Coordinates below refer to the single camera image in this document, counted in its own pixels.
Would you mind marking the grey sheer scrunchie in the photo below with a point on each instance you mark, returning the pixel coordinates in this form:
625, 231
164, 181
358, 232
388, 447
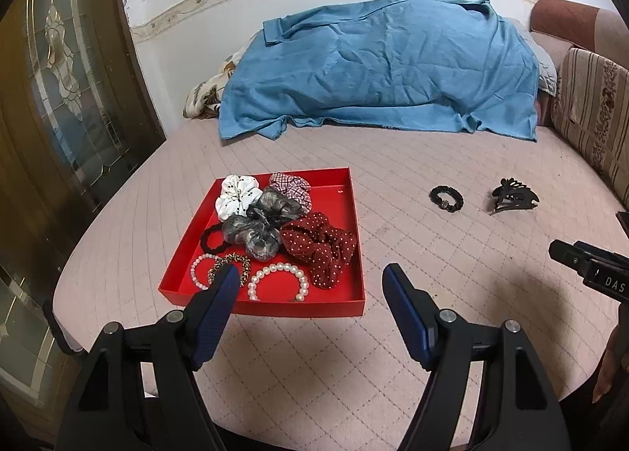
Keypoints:
258, 231

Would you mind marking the person's right hand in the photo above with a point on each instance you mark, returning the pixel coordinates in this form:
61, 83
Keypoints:
609, 366

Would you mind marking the white floral scrunchie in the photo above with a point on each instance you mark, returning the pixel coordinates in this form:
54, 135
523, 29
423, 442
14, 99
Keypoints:
237, 194

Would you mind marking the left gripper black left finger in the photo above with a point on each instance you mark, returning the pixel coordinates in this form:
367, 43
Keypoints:
136, 389

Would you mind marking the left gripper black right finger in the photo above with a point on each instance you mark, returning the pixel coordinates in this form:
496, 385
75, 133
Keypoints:
517, 407

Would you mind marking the blue cloth cover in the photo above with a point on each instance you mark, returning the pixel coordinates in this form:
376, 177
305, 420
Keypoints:
412, 65

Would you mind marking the red white checked scrunchie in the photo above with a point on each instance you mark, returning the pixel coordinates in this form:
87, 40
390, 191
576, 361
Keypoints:
293, 187

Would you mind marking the brown glass panel door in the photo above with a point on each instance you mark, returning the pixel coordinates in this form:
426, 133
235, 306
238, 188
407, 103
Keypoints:
76, 122

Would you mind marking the striped beige cushion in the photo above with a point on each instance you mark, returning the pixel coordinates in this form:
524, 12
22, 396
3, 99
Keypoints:
591, 113

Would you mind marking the pink quilted mattress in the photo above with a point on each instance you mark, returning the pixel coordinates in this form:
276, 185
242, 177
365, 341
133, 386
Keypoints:
424, 202

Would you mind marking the floral patterned blanket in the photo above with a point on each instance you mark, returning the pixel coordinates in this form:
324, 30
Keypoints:
204, 100

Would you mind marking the black butterfly hair claw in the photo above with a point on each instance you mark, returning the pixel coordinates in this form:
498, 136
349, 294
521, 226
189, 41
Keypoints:
511, 195

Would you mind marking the red jewelry tray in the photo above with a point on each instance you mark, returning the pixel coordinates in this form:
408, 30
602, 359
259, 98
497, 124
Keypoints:
285, 288

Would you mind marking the red brown headboard cushion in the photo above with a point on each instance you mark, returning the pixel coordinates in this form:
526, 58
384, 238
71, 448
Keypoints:
588, 27

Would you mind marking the red polka dot scrunchie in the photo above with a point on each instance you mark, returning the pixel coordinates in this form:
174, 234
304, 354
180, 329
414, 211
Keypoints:
325, 249

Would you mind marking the grey pillow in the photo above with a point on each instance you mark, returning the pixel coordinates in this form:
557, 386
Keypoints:
547, 69

